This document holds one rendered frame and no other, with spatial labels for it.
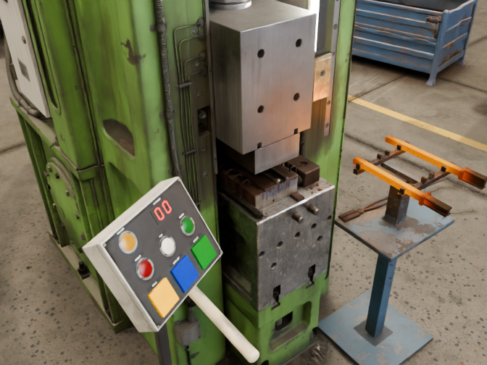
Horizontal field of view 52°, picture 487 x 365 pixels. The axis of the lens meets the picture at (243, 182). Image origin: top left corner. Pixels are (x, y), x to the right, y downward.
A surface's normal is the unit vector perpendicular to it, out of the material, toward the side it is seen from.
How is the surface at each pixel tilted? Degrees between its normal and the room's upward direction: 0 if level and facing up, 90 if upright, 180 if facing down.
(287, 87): 90
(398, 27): 89
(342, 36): 90
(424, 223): 0
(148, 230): 60
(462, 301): 0
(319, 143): 90
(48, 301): 0
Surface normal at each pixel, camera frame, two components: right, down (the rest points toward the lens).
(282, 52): 0.60, 0.44
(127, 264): 0.76, -0.20
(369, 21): -0.67, 0.41
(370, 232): -0.02, -0.83
